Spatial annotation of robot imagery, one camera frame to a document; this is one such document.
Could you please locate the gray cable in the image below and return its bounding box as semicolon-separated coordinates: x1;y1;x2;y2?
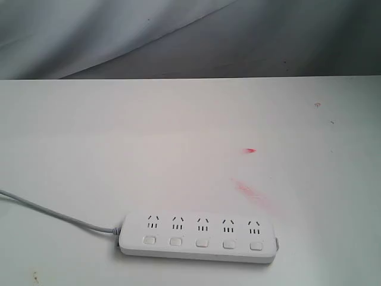
0;189;122;236

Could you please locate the white five-outlet power strip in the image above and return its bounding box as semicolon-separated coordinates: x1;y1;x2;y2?
119;210;279;264

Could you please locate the grey backdrop cloth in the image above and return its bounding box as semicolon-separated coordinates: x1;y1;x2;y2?
1;1;380;79

